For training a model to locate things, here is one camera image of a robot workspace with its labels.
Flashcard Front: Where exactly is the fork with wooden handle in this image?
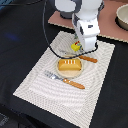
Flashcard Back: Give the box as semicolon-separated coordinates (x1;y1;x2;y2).
44;71;85;89

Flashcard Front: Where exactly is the small grey pot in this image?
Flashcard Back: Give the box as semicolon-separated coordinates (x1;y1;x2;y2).
60;11;73;19

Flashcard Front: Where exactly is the beige bowl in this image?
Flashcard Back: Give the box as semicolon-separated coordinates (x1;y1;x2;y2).
116;4;128;31

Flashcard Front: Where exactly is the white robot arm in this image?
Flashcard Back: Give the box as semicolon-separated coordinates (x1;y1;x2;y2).
55;0;102;51

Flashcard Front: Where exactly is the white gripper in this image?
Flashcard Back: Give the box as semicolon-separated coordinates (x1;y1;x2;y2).
72;14;100;52

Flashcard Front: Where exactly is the bread loaf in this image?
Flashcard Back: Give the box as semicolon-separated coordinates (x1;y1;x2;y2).
58;59;81;71

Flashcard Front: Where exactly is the black cable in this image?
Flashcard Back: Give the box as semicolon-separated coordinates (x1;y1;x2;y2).
0;0;99;60

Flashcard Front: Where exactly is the knife with wooden handle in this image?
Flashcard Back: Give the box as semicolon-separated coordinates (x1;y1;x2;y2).
59;49;99;64

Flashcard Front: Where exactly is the round wooden plate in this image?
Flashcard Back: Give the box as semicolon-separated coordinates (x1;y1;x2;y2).
56;57;83;78

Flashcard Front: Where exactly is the white woven placemat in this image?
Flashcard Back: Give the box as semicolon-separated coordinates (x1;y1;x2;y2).
13;31;114;128

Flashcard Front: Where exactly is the yellow butter box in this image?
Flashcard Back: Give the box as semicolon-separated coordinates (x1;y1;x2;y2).
71;41;82;51

